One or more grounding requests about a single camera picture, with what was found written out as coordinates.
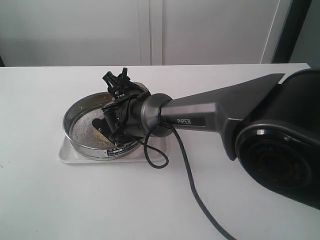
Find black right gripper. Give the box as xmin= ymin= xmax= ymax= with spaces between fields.
xmin=91 ymin=67 xmax=145 ymax=147

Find yellow and white grains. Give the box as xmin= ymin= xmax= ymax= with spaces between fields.
xmin=93 ymin=128 xmax=111 ymax=145

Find stainless steel cup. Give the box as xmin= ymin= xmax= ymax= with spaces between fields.
xmin=131 ymin=82 xmax=151 ymax=100

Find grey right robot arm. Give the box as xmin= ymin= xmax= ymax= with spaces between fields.
xmin=92 ymin=68 xmax=320 ymax=209

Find round stainless steel sieve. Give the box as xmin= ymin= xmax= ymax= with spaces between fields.
xmin=58 ymin=92 xmax=140 ymax=164

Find white plastic tray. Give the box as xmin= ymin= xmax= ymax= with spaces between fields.
xmin=57 ymin=105 xmax=172 ymax=165

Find white cabinet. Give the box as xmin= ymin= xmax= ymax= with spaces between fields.
xmin=0 ymin=0 xmax=292 ymax=67

